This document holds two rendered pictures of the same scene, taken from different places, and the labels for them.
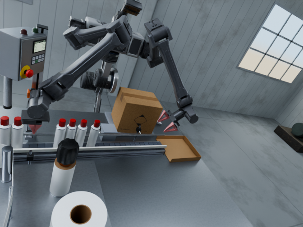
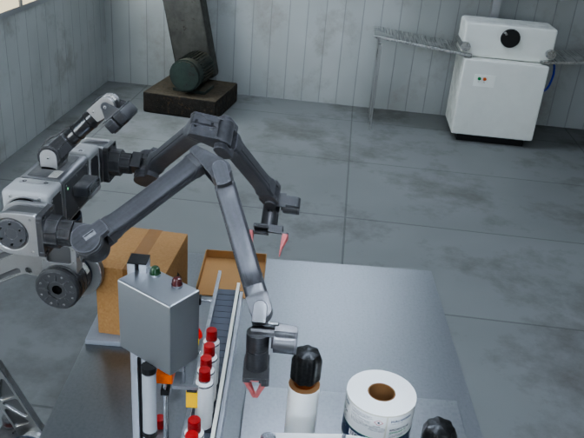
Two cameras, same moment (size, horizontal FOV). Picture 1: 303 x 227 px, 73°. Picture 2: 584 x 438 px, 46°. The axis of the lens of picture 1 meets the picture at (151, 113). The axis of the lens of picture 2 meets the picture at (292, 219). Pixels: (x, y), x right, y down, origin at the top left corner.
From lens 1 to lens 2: 1.66 m
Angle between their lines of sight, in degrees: 48
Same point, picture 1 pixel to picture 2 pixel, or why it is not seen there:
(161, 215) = (358, 348)
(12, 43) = (191, 307)
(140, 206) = (339, 365)
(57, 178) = (314, 409)
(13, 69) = (192, 345)
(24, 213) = not seen: outside the picture
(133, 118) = not seen: hidden behind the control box
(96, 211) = (381, 379)
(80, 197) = (356, 388)
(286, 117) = (129, 62)
